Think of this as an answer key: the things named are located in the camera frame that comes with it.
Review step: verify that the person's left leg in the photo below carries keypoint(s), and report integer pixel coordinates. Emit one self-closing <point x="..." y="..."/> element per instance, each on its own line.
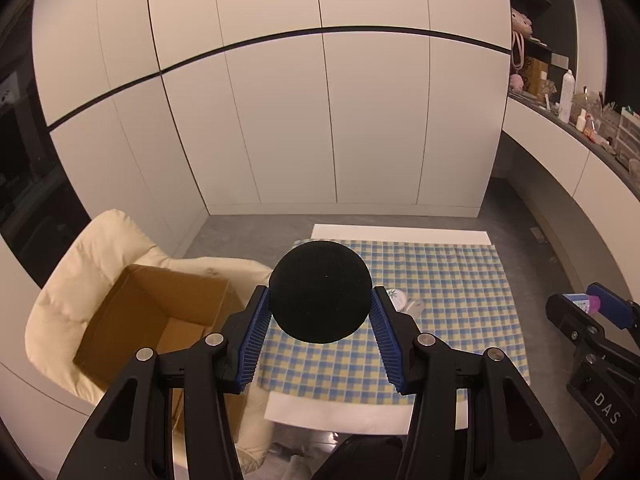
<point x="360" y="460"/>

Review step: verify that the white round compact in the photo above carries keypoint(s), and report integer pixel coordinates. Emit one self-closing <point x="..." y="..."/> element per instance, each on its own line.
<point x="397" y="297"/>

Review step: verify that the clear round case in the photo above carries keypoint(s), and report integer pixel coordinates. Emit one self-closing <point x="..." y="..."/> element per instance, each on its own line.
<point x="414" y="306"/>

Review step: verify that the white spray bottle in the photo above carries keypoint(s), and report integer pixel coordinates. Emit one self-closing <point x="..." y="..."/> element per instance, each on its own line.
<point x="566" y="95"/>

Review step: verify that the cream padded armchair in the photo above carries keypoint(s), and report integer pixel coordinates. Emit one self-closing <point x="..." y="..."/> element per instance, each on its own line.
<point x="90" y="250"/>

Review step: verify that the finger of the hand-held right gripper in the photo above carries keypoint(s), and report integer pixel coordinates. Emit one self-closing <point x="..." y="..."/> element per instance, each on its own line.
<point x="570" y="322"/>
<point x="607" y="302"/>

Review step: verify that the clear drawer organizer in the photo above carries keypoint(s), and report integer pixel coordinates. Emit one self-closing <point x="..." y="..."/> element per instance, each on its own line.
<point x="628" y="135"/>

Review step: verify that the blue yellow checkered tablecloth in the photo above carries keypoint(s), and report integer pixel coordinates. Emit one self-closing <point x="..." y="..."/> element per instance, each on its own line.
<point x="450" y="310"/>

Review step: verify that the large cardboard box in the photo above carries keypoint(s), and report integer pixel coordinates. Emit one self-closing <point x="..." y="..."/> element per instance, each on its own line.
<point x="150" y="310"/>

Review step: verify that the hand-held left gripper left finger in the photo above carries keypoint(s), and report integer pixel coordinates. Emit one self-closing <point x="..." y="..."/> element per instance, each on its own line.
<point x="250" y="345"/>

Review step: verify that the black round puff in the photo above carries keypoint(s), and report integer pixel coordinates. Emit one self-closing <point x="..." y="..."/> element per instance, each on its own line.
<point x="320" y="290"/>

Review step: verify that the pink plush toy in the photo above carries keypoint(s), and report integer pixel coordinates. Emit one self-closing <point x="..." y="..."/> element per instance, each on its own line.
<point x="516" y="83"/>
<point x="521" y="21"/>

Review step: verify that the white wardrobe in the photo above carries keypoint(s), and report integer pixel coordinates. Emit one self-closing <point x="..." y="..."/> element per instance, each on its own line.
<point x="300" y="110"/>

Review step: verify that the small cardboard box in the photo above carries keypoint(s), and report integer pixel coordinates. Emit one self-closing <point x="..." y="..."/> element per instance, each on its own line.
<point x="537" y="75"/>

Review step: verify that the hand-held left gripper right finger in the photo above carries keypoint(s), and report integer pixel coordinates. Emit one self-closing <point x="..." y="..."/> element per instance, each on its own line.
<point x="387" y="345"/>

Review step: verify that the black glass cabinet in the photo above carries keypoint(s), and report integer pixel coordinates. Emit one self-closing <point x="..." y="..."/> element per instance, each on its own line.
<point x="30" y="185"/>

